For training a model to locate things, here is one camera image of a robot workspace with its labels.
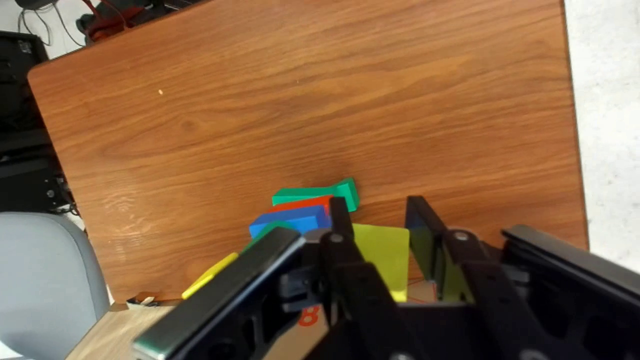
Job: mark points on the yellow stick block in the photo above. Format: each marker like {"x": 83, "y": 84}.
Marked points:
{"x": 210, "y": 275}

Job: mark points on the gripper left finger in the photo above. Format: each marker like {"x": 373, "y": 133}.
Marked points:
{"x": 235, "y": 295}

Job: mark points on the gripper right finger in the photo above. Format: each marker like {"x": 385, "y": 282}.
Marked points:
{"x": 575, "y": 295}

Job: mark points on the long green block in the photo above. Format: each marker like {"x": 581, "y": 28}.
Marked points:
{"x": 320, "y": 192}

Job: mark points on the grey chair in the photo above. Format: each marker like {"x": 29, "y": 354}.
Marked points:
{"x": 45, "y": 280}

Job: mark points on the yellow-green flat block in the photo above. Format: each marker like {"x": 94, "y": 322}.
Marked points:
{"x": 382, "y": 255}

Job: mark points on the small black white scrap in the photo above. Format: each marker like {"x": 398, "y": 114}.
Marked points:
{"x": 144, "y": 301}

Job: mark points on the small green block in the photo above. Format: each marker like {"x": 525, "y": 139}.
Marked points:
{"x": 267, "y": 231}

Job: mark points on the black equipment rack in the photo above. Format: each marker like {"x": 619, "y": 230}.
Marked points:
{"x": 20, "y": 130}

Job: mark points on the blue block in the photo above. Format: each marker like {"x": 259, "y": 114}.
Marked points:
{"x": 290, "y": 220}

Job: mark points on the red block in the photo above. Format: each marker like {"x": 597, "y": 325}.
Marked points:
{"x": 305, "y": 204}

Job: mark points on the light wooden board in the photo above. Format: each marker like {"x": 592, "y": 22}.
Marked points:
{"x": 115, "y": 335}

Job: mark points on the red and black bag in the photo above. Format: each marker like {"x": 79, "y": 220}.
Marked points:
{"x": 115, "y": 17}

